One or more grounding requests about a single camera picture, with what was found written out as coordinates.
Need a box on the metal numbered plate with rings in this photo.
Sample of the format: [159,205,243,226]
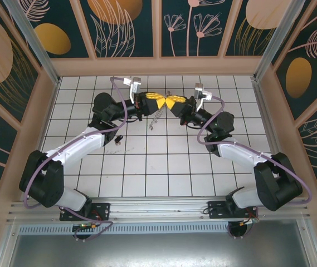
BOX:
[148,90,173,131]

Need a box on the grey metal sheet panel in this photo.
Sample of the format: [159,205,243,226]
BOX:
[6,219,317,267]

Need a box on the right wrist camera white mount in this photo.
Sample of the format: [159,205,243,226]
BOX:
[193,82,213,112]

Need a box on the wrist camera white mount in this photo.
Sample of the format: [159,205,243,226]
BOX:
[122,77,143,104]
[193,82,213,112]

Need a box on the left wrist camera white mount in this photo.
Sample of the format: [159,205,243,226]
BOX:
[122,77,143,104]

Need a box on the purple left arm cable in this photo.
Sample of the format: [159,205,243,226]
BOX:
[23,76,115,242]

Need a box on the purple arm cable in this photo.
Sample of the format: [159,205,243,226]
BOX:
[23,76,115,242]
[197,96,314,239]

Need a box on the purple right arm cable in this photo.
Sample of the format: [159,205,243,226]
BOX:
[197,96,314,239]

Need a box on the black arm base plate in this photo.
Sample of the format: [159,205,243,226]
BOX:
[207,199,259,220]
[59,202,111,222]

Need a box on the aluminium corner post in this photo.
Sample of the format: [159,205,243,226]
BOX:
[2,0,62,86]
[253,0,305,82]

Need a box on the small circuit board with wires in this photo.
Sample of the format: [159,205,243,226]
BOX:
[240,217,259,226]
[73,222,97,231]

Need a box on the aluminium frame rail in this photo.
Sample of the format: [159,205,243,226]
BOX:
[6,196,311,223]

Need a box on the slotted grey cable duct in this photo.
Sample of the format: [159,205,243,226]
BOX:
[17,224,231,235]

